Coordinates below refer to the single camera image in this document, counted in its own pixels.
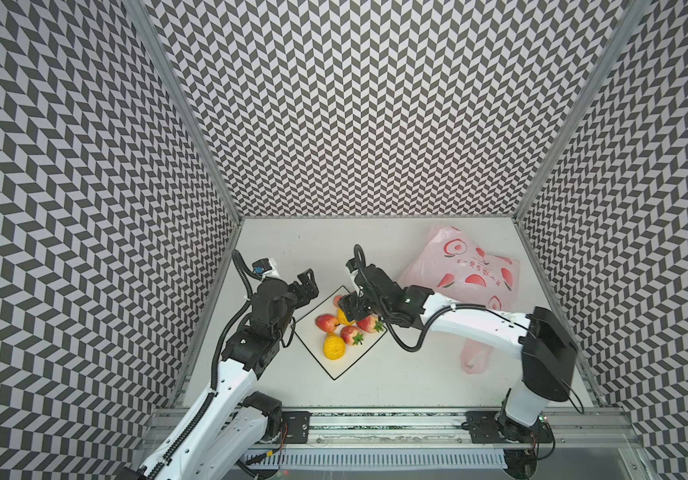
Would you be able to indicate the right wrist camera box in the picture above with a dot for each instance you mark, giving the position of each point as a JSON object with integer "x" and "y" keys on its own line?
{"x": 355, "y": 277}

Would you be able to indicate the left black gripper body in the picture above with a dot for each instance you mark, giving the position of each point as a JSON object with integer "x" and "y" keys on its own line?
{"x": 290, "y": 305}

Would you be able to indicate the small yellow fake fruit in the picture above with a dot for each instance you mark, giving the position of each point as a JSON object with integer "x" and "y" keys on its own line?
{"x": 343, "y": 319}

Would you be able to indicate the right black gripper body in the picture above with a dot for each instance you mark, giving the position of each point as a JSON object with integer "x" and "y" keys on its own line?
{"x": 358, "y": 303}

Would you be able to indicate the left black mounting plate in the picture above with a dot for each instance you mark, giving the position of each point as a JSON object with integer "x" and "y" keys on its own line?
{"x": 288, "y": 427}

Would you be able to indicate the white ventilation grille strip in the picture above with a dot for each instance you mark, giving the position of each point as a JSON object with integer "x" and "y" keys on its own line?
{"x": 384, "y": 460}

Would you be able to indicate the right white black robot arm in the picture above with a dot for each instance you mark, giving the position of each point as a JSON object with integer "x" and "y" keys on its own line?
{"x": 538, "y": 339}

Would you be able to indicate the red fake apple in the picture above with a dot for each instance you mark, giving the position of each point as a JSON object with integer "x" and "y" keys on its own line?
{"x": 327, "y": 323}

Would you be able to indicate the yellow fake lemon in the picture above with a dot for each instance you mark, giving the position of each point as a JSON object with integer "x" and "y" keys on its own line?
{"x": 334, "y": 347}

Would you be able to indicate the white square mat black border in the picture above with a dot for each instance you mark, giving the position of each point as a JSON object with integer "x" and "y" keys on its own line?
{"x": 312, "y": 337}

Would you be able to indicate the pink plastic bag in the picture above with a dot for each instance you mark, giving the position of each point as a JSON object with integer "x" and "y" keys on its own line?
{"x": 454, "y": 265}

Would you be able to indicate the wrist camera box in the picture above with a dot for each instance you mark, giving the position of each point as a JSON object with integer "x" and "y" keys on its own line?
{"x": 355, "y": 277}
{"x": 263, "y": 269}

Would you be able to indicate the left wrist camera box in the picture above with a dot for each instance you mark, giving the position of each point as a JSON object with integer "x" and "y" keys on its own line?
{"x": 263, "y": 269}

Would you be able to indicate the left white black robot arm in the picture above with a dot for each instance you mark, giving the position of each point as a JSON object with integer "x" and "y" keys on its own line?
{"x": 231, "y": 415}

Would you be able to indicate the red fake strawberry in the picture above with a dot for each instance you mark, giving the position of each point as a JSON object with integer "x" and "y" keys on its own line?
{"x": 371, "y": 324}
{"x": 351, "y": 335}

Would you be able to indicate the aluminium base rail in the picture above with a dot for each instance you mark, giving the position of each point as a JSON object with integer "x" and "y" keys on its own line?
{"x": 442, "y": 427}

